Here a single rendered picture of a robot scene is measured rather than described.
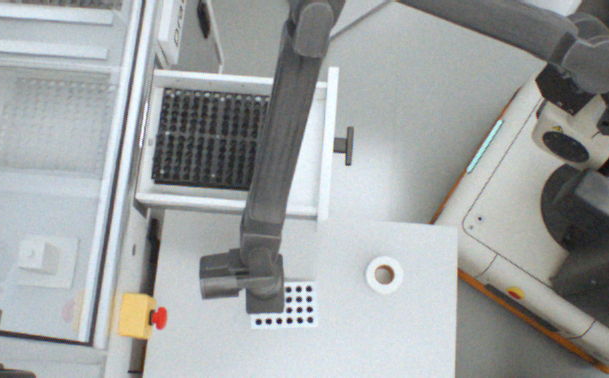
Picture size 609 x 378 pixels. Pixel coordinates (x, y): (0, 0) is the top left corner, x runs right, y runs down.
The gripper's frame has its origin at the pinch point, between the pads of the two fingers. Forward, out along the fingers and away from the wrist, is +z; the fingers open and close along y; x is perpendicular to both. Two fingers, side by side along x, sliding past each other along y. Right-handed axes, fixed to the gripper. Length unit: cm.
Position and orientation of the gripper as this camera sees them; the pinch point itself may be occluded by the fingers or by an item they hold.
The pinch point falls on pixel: (266, 289)
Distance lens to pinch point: 129.4
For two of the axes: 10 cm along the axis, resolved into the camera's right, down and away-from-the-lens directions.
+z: -0.2, 2.6, 9.6
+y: 0.3, 9.6, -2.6
